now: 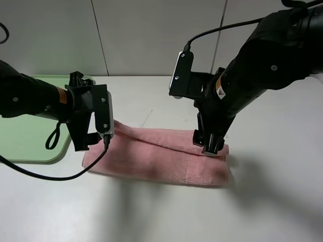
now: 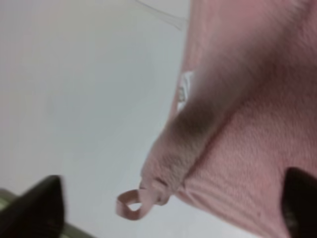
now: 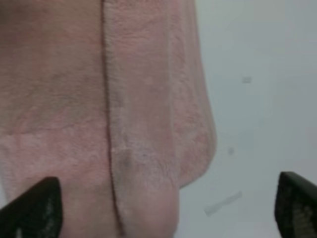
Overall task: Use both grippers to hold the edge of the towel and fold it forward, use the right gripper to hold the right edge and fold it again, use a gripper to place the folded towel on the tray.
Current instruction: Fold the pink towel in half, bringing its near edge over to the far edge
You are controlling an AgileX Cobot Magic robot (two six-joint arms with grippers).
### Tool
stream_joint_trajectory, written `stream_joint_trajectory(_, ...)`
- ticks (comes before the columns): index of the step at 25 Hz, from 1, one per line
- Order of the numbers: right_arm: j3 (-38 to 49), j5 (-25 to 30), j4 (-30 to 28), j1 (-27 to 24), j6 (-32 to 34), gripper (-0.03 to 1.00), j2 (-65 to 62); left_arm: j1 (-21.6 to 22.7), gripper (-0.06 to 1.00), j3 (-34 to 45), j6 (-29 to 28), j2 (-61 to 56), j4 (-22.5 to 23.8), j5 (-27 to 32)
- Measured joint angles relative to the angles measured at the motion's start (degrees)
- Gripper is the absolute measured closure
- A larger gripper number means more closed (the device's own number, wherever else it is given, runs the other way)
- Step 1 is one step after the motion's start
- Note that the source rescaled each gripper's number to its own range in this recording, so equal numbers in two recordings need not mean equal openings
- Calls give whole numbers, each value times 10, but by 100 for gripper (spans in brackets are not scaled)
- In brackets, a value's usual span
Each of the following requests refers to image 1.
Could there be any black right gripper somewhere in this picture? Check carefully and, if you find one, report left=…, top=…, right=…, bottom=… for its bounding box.
left=184, top=68, right=234, bottom=156

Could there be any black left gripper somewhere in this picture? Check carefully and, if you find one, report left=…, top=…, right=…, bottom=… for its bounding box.
left=65, top=72, right=103, bottom=151

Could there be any pink fluffy towel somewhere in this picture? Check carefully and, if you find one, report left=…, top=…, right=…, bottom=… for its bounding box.
left=90, top=121, right=229, bottom=188

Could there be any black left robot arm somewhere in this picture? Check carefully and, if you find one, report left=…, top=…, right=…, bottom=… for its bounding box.
left=1, top=62, right=114, bottom=151

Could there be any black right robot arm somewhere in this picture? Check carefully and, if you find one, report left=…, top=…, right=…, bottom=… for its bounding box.
left=169, top=1, right=322, bottom=155

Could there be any green plastic tray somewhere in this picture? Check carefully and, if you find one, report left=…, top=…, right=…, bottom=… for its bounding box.
left=0, top=74, right=96, bottom=164

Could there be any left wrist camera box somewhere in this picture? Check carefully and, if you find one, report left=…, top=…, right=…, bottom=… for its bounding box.
left=91, top=84, right=115, bottom=137

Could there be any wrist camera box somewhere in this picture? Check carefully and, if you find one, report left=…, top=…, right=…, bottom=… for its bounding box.
left=169, top=51, right=194, bottom=98
left=91, top=84, right=115, bottom=137

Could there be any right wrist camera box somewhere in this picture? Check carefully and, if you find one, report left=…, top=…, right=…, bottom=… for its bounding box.
left=169, top=51, right=194, bottom=98

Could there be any black right camera cable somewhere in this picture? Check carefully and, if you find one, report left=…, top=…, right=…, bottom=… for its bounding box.
left=183, top=17, right=264, bottom=52

